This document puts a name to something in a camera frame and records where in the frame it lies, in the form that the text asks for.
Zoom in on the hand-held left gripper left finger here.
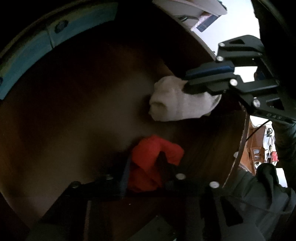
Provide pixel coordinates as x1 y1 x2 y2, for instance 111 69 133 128
28 158 133 241

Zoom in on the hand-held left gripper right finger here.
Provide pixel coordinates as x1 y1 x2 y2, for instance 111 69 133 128
157 152 266 241

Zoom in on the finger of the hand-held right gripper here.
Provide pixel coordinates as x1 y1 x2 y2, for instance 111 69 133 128
184 35 266 80
183 74 285 112

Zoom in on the red underwear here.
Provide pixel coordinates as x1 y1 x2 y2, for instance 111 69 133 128
127 135 185 193

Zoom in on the white underwear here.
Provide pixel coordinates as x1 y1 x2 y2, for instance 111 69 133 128
148 76 222 122

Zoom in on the wooden shelf unit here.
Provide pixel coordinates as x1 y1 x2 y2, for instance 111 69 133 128
240 123 281 176

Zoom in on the person's dark clothing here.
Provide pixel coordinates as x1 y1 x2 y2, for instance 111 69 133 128
222 162 296 241

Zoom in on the light blue strip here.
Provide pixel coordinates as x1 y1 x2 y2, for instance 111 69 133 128
0 2 119 100

